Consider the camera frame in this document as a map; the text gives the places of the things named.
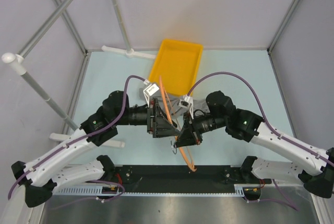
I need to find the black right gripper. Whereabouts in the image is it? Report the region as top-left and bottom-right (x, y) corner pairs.
(174, 111), (227, 148)

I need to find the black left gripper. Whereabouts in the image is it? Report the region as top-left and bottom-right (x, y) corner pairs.
(113, 97), (180, 137)

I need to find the orange wire hanger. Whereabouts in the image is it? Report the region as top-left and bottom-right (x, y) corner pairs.
(159, 76), (197, 172)

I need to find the grey tank top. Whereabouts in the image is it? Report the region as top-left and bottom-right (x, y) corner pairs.
(154, 91), (209, 116)

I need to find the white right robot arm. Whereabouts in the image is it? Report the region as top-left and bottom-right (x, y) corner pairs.
(174, 91), (333, 198)

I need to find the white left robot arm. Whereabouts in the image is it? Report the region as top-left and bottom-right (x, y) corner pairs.
(11, 91), (179, 208)

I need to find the yellow plastic tray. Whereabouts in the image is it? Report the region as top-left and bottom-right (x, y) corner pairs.
(148, 39), (204, 96)

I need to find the white clothes rack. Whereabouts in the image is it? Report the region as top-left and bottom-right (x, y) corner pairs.
(1, 0), (157, 163)

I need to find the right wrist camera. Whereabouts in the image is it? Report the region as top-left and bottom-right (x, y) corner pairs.
(178, 95), (194, 119)

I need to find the white slotted cable duct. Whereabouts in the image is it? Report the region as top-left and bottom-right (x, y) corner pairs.
(54, 185), (245, 197)

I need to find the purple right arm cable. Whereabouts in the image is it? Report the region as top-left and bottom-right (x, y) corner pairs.
(186, 72), (334, 211)

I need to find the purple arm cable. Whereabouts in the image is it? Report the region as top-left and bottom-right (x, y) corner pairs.
(7, 75), (149, 205)
(186, 72), (334, 211)

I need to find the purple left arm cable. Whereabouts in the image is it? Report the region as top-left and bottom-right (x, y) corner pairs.
(7, 75), (149, 205)

